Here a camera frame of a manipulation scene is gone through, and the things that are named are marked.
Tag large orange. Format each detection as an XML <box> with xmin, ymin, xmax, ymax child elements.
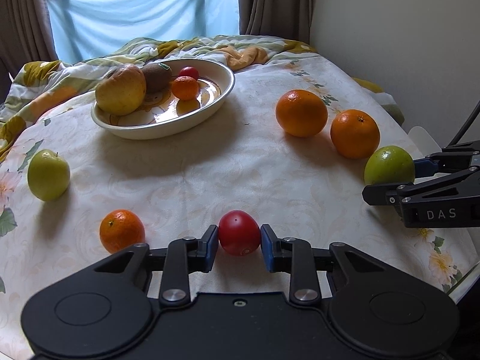
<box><xmin>275</xmin><ymin>89</ymin><xmax>328</xmax><ymax>137</ymax></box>
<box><xmin>330</xmin><ymin>109</ymin><xmax>380</xmax><ymax>159</ymax></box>

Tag white floral tablecloth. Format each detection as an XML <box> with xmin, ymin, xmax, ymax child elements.
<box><xmin>0</xmin><ymin>53</ymin><xmax>479</xmax><ymax>360</ymax></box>

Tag small mandarin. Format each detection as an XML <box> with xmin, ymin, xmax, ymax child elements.
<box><xmin>171</xmin><ymin>76</ymin><xmax>199</xmax><ymax>101</ymax></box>
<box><xmin>99</xmin><ymin>210</ymin><xmax>146</xmax><ymax>254</ymax></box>

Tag green round fruit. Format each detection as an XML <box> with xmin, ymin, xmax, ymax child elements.
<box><xmin>364</xmin><ymin>145</ymin><xmax>415</xmax><ymax>185</ymax></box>

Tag small red tomato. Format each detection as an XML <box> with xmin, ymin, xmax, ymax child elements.
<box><xmin>178</xmin><ymin>66</ymin><xmax>199</xmax><ymax>80</ymax></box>
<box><xmin>218</xmin><ymin>211</ymin><xmax>261</xmax><ymax>256</ymax></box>

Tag green striped floral quilt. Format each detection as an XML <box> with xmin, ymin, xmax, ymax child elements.
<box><xmin>1</xmin><ymin>35</ymin><xmax>419</xmax><ymax>176</ymax></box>

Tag brown curtain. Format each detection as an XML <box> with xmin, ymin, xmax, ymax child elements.
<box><xmin>238</xmin><ymin>0</ymin><xmax>312</xmax><ymax>43</ymax></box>
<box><xmin>1</xmin><ymin>0</ymin><xmax>57</xmax><ymax>84</ymax></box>

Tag small green apple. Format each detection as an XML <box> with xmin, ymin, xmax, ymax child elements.
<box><xmin>27</xmin><ymin>149</ymin><xmax>71</xmax><ymax>202</ymax></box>

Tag brown kiwi with sticker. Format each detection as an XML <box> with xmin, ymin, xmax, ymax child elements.
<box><xmin>141</xmin><ymin>63</ymin><xmax>173</xmax><ymax>94</ymax></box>

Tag yellow red apple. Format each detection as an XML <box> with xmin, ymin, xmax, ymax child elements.
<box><xmin>95</xmin><ymin>64</ymin><xmax>146</xmax><ymax>116</ymax></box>

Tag cream bowl with duck print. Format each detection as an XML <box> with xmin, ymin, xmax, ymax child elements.
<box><xmin>91</xmin><ymin>58</ymin><xmax>235</xmax><ymax>140</ymax></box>

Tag brown left curtain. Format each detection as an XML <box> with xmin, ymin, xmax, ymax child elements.
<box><xmin>1</xmin><ymin>0</ymin><xmax>57</xmax><ymax>84</ymax></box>

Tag brown right curtain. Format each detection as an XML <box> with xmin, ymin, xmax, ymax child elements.
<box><xmin>238</xmin><ymin>0</ymin><xmax>312</xmax><ymax>43</ymax></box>

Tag light blue window curtain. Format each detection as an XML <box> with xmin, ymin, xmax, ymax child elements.
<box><xmin>47</xmin><ymin>0</ymin><xmax>239</xmax><ymax>63</ymax></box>

